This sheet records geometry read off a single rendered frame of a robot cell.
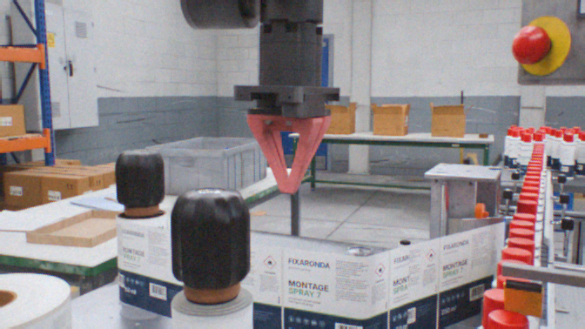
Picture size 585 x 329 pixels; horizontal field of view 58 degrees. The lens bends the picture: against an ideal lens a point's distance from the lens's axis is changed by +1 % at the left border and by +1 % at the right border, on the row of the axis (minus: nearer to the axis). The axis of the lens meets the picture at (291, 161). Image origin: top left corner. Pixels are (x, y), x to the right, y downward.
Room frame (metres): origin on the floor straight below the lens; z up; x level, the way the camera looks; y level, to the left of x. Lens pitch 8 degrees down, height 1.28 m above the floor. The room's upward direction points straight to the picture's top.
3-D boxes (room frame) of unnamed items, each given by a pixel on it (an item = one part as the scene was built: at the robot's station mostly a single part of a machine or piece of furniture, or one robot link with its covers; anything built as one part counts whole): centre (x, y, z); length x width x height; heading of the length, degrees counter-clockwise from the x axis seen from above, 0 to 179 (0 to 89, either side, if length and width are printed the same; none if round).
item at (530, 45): (0.54, -0.25, 1.33); 0.04 x 0.03 x 0.04; 29
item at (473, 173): (0.90, -0.30, 1.14); 0.14 x 0.11 x 0.01; 154
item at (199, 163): (2.62, 0.40, 0.91); 0.60 x 0.40 x 0.22; 163
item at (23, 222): (1.82, 0.99, 0.81); 0.38 x 0.36 x 0.02; 160
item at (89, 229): (1.75, 0.68, 0.82); 0.34 x 0.24 x 0.03; 165
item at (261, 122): (0.49, 0.00, 1.23); 0.07 x 0.07 x 0.09; 66
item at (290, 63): (0.48, 0.00, 1.30); 0.10 x 0.07 x 0.07; 156
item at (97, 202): (2.20, 0.75, 0.81); 0.32 x 0.24 x 0.01; 55
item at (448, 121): (5.80, -1.77, 0.97); 0.48 x 0.47 x 0.37; 162
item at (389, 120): (5.99, -1.14, 0.96); 0.43 x 0.42 x 0.37; 67
